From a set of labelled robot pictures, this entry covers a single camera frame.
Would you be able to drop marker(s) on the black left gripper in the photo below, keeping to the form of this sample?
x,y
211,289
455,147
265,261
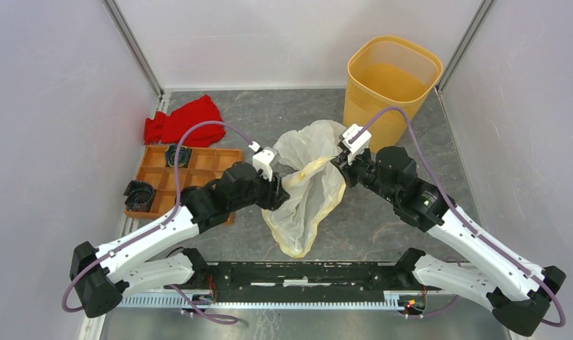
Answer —
x,y
275,195

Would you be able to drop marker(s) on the wooden compartment tray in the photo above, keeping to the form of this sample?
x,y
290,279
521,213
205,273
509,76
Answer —
x,y
205,165

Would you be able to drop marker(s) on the yellow plastic trash bin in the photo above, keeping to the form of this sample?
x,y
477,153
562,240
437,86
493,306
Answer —
x,y
388,71

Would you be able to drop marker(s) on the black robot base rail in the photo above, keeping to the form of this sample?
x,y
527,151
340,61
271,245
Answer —
x,y
290,281

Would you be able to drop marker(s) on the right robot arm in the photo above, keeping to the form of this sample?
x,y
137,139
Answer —
x,y
515,290

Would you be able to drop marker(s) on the left aluminium frame post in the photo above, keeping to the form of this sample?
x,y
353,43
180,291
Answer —
x,y
116,14

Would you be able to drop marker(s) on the black green trash bag roll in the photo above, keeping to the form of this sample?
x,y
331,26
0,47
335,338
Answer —
x,y
177,156

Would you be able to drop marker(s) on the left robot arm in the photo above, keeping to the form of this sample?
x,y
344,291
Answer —
x,y
101,276

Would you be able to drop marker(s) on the red cloth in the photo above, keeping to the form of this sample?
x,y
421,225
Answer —
x,y
168,129

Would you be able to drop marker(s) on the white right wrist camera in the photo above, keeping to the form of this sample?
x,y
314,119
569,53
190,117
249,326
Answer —
x,y
354,141

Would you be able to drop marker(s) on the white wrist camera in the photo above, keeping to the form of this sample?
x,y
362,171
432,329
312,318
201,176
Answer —
x,y
354,141
263,159

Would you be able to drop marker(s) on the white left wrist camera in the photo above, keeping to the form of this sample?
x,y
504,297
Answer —
x,y
263,159

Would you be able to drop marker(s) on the translucent white trash bag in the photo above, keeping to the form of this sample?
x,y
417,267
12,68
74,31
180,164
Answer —
x,y
315,187

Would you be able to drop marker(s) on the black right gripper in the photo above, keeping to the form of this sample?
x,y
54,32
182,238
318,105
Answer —
x,y
341,162

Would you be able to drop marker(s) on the aluminium frame post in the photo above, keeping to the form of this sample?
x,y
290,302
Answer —
x,y
466,40
116,14

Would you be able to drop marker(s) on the right aluminium frame post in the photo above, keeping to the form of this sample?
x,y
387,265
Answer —
x,y
466,40

